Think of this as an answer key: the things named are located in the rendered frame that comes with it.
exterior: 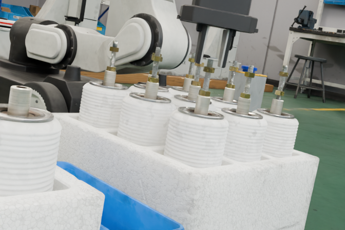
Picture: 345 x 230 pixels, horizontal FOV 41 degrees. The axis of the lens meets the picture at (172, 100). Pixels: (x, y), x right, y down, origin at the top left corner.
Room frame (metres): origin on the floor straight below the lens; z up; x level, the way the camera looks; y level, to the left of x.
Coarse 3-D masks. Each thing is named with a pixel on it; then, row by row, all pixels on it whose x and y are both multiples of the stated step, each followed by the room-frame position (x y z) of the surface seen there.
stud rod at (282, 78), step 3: (282, 66) 0.91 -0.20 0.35; (285, 66) 0.91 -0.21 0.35; (282, 69) 0.91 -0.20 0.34; (285, 69) 0.91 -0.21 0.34; (282, 78) 0.91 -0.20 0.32; (279, 81) 0.91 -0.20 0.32; (282, 81) 0.91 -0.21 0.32; (279, 84) 0.91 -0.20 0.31; (282, 84) 0.91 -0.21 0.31; (279, 87) 0.91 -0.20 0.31; (282, 87) 0.91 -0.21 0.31; (279, 90) 0.91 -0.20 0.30; (276, 96) 0.91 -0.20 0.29; (279, 96) 0.91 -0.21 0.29; (276, 99) 0.91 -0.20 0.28; (279, 99) 0.91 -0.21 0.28
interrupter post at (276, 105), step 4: (272, 100) 0.91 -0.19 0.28; (276, 100) 0.90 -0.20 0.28; (280, 100) 0.90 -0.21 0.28; (272, 104) 0.91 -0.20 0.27; (276, 104) 0.90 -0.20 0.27; (280, 104) 0.90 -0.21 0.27; (272, 108) 0.90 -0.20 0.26; (276, 108) 0.90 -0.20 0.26; (280, 108) 0.90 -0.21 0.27; (272, 112) 0.90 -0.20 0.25; (276, 112) 0.90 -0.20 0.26; (280, 112) 0.90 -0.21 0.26
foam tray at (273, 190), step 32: (64, 128) 0.84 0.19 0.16; (96, 128) 0.82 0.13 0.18; (64, 160) 0.83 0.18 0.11; (96, 160) 0.77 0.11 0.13; (128, 160) 0.72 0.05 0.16; (160, 160) 0.68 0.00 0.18; (224, 160) 0.75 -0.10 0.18; (288, 160) 0.83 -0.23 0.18; (128, 192) 0.71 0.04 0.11; (160, 192) 0.67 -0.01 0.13; (192, 192) 0.63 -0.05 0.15; (224, 192) 0.68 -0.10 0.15; (256, 192) 0.75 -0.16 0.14; (288, 192) 0.84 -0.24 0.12; (192, 224) 0.63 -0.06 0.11; (224, 224) 0.69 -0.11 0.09; (256, 224) 0.77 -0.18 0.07; (288, 224) 0.86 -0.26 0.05
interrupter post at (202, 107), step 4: (200, 96) 0.73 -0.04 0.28; (196, 100) 0.73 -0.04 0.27; (200, 100) 0.72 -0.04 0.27; (204, 100) 0.72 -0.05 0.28; (208, 100) 0.73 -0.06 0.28; (196, 104) 0.73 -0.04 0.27; (200, 104) 0.72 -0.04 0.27; (204, 104) 0.72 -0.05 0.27; (208, 104) 0.73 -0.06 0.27; (196, 108) 0.73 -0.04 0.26; (200, 108) 0.72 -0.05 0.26; (204, 108) 0.72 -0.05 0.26; (208, 108) 0.73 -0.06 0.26; (196, 112) 0.73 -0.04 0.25; (200, 112) 0.72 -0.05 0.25; (204, 112) 0.72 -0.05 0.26
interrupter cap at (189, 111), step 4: (180, 108) 0.73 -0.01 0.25; (184, 108) 0.75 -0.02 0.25; (188, 108) 0.75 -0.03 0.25; (192, 108) 0.76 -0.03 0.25; (184, 112) 0.71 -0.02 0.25; (188, 112) 0.70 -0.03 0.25; (192, 112) 0.71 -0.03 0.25; (208, 112) 0.75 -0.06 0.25; (212, 112) 0.75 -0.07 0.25; (216, 112) 0.76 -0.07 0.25; (196, 116) 0.70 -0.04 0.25; (200, 116) 0.70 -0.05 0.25; (204, 116) 0.70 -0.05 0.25; (208, 116) 0.70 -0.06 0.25; (212, 116) 0.71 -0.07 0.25; (216, 116) 0.72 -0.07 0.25; (220, 116) 0.73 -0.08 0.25
